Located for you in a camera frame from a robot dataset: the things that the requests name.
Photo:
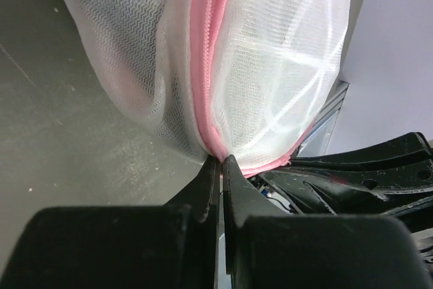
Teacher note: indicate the white mesh laundry bag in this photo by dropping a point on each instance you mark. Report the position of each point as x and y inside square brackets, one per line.
[243, 78]

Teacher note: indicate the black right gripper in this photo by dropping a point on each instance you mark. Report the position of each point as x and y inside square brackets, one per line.
[393, 178]

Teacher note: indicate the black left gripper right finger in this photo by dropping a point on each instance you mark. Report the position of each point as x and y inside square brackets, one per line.
[269, 248]

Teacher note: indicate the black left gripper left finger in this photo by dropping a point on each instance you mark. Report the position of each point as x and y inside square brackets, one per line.
[170, 246]

